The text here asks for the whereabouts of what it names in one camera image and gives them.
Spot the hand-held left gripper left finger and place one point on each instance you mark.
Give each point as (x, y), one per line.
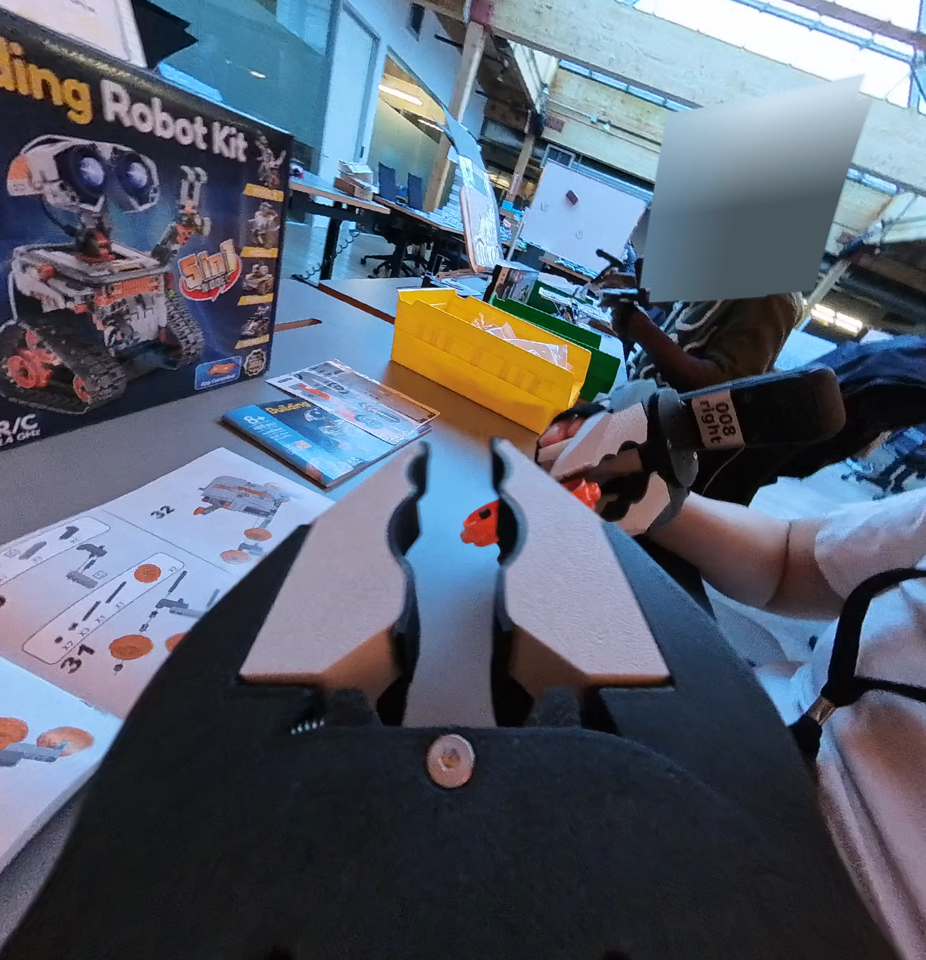
(335, 600)

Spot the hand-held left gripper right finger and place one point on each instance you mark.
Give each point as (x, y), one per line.
(583, 600)

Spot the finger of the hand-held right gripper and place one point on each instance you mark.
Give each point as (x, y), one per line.
(657, 502)
(605, 439)

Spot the orange wheel grey beam assembly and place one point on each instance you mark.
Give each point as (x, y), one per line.
(478, 525)

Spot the person's right forearm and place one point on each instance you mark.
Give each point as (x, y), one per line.
(732, 547)

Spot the grey desk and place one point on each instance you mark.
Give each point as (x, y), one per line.
(208, 401)

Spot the person's right hand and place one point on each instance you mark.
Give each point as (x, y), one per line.
(560, 433)

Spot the green storage bin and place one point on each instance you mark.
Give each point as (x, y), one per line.
(601, 367)

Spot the clear plastic bags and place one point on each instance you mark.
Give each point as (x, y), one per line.
(519, 337)

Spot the yellow storage bin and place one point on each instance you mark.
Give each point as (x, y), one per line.
(470, 367)

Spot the blue instruction booklet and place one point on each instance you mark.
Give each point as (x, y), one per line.
(305, 442)

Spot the dark toy box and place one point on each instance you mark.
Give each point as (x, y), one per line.
(515, 281)

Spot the folded building booklets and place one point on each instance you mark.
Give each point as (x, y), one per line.
(358, 397)

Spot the open instruction manual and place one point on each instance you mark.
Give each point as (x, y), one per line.
(133, 540)

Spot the white whiteboard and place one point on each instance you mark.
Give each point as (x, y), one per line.
(583, 225)

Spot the leaning white printed board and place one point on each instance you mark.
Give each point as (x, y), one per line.
(479, 225)

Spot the person's white shirt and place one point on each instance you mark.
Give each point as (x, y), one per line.
(882, 787)

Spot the blue robot kit box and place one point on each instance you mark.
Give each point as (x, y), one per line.
(133, 262)

